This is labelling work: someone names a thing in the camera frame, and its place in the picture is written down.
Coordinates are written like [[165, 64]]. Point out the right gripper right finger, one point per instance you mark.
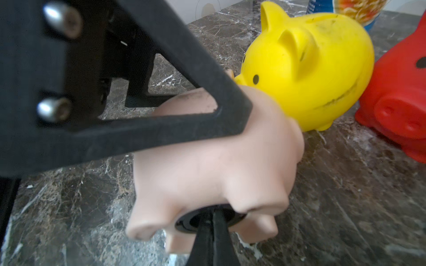
[[223, 249]]

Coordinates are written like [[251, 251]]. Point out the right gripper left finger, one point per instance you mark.
[[202, 252]]

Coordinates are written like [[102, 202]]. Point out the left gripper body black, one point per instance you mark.
[[56, 57]]

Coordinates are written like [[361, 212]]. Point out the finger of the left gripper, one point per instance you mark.
[[53, 147], [139, 74]]

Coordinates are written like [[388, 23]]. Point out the pink piggy bank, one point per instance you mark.
[[253, 172]]

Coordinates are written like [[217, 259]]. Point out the yellow piggy bank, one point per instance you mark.
[[315, 66]]

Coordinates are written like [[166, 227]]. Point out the red piggy bank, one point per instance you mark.
[[394, 102]]

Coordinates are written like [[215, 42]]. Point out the soup can blue label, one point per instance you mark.
[[363, 11]]

